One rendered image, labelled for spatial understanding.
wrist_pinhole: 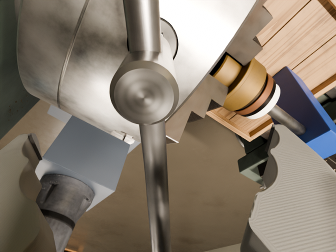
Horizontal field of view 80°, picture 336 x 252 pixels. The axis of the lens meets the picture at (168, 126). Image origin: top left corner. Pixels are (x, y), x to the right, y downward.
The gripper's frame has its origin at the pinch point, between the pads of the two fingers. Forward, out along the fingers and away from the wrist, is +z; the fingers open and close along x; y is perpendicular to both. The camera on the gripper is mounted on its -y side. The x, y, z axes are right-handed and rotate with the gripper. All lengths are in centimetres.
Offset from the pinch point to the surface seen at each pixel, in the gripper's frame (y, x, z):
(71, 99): 1.2, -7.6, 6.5
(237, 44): -1.0, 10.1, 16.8
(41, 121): 92, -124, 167
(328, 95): 17, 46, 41
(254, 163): 41, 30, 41
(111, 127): 4.7, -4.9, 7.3
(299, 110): 12.5, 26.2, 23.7
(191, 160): 140, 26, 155
